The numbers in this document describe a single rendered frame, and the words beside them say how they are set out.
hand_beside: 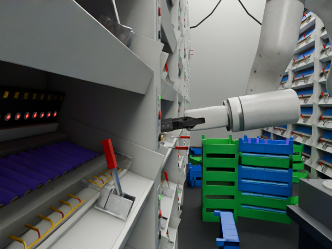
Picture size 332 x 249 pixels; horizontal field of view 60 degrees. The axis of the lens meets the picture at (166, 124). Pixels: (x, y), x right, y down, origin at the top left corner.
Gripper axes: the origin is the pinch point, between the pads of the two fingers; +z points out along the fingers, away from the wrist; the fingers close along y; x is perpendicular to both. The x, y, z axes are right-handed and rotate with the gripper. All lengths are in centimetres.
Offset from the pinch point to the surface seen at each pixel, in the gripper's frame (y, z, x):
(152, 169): 20.5, 1.3, 6.6
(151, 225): 20.2, 3.2, 16.9
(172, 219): -49, 9, 43
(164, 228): -3.8, 5.0, 27.7
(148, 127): 20.2, 0.9, -1.1
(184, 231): -79, 7, 62
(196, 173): -167, -1, 52
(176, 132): -49.5, 1.3, 6.3
